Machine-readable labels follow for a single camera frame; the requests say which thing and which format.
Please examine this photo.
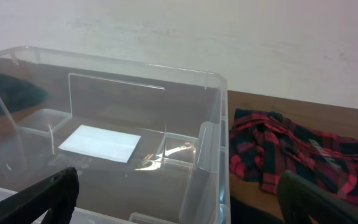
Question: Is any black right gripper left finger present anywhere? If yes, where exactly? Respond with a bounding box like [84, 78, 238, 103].
[0, 167, 80, 224]

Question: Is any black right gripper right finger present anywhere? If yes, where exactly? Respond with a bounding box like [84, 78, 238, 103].
[277, 170, 358, 224]

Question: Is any black garment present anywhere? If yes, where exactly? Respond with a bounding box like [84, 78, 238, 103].
[230, 197, 284, 224]
[0, 73, 48, 116]

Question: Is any red plaid shirt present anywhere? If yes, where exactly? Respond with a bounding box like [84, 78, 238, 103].
[229, 109, 358, 208]

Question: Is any white label in bin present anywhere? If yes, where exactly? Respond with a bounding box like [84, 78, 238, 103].
[58, 124, 141, 163]

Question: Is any clear plastic storage bin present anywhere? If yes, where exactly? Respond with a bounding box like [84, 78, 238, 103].
[0, 47, 231, 223]

